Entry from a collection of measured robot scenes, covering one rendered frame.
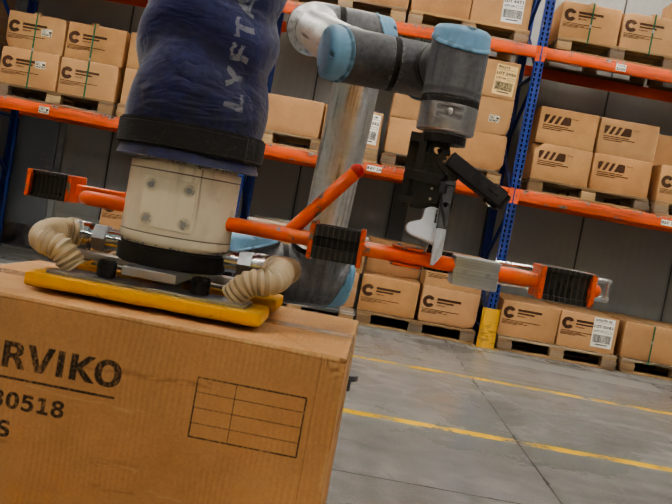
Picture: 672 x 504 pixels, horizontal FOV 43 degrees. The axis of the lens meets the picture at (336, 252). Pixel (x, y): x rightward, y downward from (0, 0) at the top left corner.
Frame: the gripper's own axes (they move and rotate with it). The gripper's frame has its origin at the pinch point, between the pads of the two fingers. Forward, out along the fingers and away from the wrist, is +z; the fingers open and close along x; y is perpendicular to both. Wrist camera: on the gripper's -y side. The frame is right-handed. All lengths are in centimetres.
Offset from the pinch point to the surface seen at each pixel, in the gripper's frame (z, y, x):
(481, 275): 0.1, -7.0, 4.7
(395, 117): -103, 20, -712
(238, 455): 28.7, 22.1, 22.1
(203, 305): 10.6, 31.3, 16.6
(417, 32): -187, 14, -703
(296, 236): -0.7, 21.4, 5.1
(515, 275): -0.9, -12.0, 4.6
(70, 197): 1, 66, -20
